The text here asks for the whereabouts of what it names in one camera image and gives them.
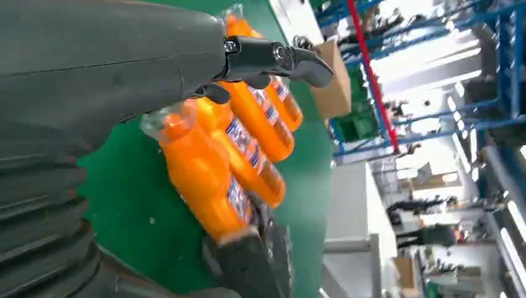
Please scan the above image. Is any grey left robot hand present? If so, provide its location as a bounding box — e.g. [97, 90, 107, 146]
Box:
[0, 0, 334, 298]

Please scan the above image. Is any orange detergent bottle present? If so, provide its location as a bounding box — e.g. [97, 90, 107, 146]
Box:
[220, 3, 305, 133]
[194, 95, 287, 209]
[140, 107, 256, 244]
[218, 80, 296, 164]

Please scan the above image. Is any green table mat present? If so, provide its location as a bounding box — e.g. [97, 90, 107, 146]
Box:
[77, 0, 334, 298]

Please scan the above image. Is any white table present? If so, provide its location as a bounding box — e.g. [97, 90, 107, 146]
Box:
[322, 162, 398, 298]
[269, 0, 326, 46]

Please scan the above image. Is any brown cardboard box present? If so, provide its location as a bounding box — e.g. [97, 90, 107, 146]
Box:
[310, 38, 353, 121]

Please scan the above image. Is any green plastic crate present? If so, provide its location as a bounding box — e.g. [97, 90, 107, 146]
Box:
[332, 68, 385, 144]

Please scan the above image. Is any red metal bar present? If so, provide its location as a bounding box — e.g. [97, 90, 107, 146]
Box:
[347, 0, 400, 154]

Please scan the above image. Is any blue metal rack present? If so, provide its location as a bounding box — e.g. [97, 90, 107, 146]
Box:
[314, 0, 526, 159]

